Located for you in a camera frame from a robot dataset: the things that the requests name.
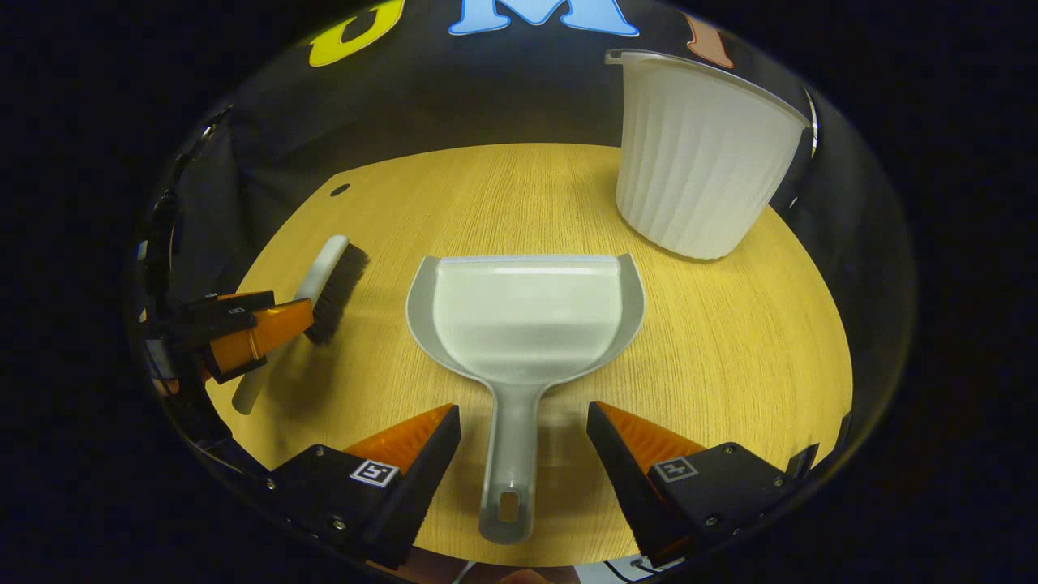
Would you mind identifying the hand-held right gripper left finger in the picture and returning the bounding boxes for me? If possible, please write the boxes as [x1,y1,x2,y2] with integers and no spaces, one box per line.
[268,403,463,570]

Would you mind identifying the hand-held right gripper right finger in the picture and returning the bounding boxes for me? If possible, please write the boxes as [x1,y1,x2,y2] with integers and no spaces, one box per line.
[585,401,820,569]

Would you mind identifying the small white broom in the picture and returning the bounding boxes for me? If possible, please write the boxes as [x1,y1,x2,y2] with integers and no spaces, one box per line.
[232,235,370,415]

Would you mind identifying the white plastic dustpan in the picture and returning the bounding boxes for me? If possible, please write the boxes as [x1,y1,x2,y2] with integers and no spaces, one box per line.
[405,253,647,545]

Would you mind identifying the white ribbed garbage bin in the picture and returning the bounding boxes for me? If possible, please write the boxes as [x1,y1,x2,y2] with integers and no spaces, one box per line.
[604,49,812,261]

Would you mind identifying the wooden desktop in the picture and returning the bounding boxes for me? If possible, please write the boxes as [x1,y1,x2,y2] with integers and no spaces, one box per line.
[204,144,854,569]

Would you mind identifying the black backdrop cloth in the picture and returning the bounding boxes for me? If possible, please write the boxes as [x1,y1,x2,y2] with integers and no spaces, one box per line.
[134,0,909,455]

